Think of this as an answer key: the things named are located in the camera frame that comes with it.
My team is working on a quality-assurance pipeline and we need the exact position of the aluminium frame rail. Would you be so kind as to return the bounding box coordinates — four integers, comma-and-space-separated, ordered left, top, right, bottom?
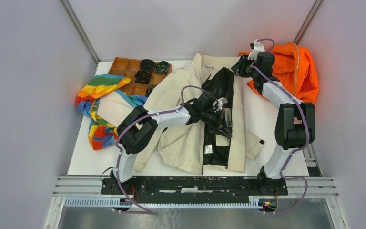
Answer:
53, 176, 339, 210

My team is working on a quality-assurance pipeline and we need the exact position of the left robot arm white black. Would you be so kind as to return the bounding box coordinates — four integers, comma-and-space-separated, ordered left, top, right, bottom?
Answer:
111, 90, 232, 194

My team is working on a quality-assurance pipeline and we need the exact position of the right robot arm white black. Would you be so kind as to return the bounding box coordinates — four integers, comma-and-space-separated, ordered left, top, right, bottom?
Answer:
233, 52, 315, 195

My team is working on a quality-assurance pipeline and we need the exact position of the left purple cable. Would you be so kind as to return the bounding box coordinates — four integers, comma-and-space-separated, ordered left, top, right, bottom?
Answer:
115, 85, 206, 215

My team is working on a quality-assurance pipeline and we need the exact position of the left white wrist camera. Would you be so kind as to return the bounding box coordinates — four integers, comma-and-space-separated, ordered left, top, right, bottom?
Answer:
212, 97, 228, 112

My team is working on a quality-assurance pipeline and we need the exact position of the rainbow striped garment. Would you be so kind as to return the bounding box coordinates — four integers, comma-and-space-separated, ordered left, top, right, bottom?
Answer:
75, 74, 148, 150

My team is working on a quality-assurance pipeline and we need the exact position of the black rolled sock far right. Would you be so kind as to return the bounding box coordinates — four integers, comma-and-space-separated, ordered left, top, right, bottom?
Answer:
153, 61, 170, 75

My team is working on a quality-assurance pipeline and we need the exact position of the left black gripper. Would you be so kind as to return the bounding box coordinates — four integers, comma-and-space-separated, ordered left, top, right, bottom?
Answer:
201, 109, 232, 139

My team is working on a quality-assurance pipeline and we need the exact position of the beige zip jacket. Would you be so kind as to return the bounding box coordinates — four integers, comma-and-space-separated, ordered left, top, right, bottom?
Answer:
96, 52, 265, 176

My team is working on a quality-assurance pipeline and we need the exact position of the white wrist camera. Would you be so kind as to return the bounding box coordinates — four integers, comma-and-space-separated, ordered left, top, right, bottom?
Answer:
212, 97, 228, 112
247, 40, 265, 60

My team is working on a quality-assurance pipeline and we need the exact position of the black rolled sock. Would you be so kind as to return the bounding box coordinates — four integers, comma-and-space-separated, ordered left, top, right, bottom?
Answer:
135, 70, 152, 84
153, 61, 170, 75
140, 59, 156, 73
145, 84, 157, 97

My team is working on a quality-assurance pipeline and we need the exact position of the black rolled sock near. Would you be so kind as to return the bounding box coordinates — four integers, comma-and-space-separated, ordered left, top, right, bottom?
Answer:
145, 84, 157, 97

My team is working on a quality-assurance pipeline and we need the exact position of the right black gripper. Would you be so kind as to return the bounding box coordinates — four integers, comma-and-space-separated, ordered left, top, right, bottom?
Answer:
231, 54, 260, 79

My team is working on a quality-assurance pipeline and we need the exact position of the purple cable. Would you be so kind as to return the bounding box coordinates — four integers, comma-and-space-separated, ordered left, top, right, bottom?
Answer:
115, 85, 206, 215
249, 38, 312, 214

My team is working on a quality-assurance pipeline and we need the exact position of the black rolled sock middle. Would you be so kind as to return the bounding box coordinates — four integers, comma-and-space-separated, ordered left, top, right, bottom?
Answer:
135, 70, 152, 84

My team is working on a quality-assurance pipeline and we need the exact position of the orange jacket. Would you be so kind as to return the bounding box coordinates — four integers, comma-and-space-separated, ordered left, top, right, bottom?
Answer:
238, 42, 320, 105

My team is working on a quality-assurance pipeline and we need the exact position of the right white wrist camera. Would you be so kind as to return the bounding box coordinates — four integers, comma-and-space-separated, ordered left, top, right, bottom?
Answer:
247, 40, 265, 60

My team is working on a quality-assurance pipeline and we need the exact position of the brown wooden compartment tray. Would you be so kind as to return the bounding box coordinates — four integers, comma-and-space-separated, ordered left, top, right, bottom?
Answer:
109, 57, 172, 96

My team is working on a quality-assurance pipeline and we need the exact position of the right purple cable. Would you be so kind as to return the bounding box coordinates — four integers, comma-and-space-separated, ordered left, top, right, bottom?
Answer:
249, 38, 312, 214

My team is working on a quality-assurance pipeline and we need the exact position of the black rolled sock far left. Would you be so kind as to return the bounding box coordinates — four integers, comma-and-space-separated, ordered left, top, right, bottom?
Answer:
140, 59, 156, 73

